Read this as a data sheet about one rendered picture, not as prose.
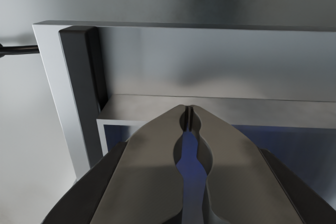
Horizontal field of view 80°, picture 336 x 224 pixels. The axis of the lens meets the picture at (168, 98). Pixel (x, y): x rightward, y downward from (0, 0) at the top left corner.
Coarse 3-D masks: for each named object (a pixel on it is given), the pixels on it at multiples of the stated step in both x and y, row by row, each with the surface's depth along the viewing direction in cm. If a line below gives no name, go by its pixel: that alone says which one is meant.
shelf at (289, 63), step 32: (128, 32) 14; (160, 32) 14; (192, 32) 14; (224, 32) 13; (256, 32) 13; (288, 32) 13; (320, 32) 13; (64, 64) 15; (128, 64) 15; (160, 64) 15; (192, 64) 15; (224, 64) 14; (256, 64) 14; (288, 64) 14; (320, 64) 14; (64, 96) 16; (192, 96) 16; (224, 96) 16; (256, 96) 16; (288, 96) 15; (320, 96) 15; (64, 128) 18
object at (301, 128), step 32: (128, 96) 16; (160, 96) 16; (128, 128) 17; (256, 128) 13; (288, 128) 13; (320, 128) 12; (192, 160) 19; (288, 160) 18; (320, 160) 18; (192, 192) 21; (320, 192) 20
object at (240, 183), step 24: (192, 120) 11; (216, 120) 10; (216, 144) 9; (240, 144) 9; (216, 168) 8; (240, 168) 8; (264, 168) 8; (216, 192) 7; (240, 192) 7; (264, 192) 7; (216, 216) 6; (240, 216) 6; (264, 216) 6; (288, 216) 6
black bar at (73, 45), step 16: (64, 32) 12; (80, 32) 12; (96, 32) 13; (64, 48) 12; (80, 48) 12; (96, 48) 14; (80, 64) 13; (96, 64) 14; (80, 80) 13; (96, 80) 14; (80, 96) 14; (96, 96) 14; (80, 112) 15; (96, 112) 15; (80, 128) 16; (96, 128) 15; (96, 144) 16; (96, 160) 17
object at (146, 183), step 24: (168, 120) 10; (144, 144) 9; (168, 144) 9; (120, 168) 8; (144, 168) 8; (168, 168) 8; (120, 192) 7; (144, 192) 7; (168, 192) 7; (96, 216) 6; (120, 216) 6; (144, 216) 6; (168, 216) 6
